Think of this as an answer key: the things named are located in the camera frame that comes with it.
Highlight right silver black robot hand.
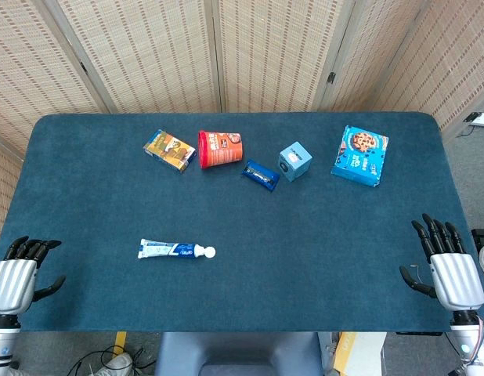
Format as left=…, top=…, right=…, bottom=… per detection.
left=399, top=213, right=484, bottom=313

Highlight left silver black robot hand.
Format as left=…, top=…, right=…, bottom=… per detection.
left=0, top=236, right=67, bottom=314

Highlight blue white toothpaste tube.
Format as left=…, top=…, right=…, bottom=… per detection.
left=137, top=238, right=217, bottom=261

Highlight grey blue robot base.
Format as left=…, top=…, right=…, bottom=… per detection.
left=154, top=331, right=325, bottom=376

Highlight yellow floor tape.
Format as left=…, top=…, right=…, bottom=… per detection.
left=110, top=331, right=128, bottom=356

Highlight yellow white cardboard box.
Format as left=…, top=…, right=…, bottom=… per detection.
left=330, top=331, right=388, bottom=376

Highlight white grey sneaker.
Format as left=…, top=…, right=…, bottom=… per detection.
left=96, top=352, right=134, bottom=376

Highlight blue felt table cover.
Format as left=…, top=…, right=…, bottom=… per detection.
left=0, top=111, right=484, bottom=334

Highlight blue cookie box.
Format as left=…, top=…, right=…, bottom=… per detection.
left=330, top=125, right=390, bottom=188

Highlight white power strip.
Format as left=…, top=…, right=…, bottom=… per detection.
left=463, top=111, right=484, bottom=129

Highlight light blue cube box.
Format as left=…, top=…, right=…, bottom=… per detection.
left=278, top=141, right=313, bottom=183

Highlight yellow brown snack box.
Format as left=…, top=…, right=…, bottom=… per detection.
left=143, top=129, right=197, bottom=174

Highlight dark blue snack packet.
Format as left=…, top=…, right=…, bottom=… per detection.
left=241, top=158, right=281, bottom=193

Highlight red instant noodle cup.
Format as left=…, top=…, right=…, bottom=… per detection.
left=197, top=130, right=244, bottom=170

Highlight woven bamboo folding screen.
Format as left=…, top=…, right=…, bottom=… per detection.
left=0, top=0, right=484, bottom=240

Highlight black floor cables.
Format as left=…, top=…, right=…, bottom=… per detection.
left=67, top=346, right=157, bottom=376

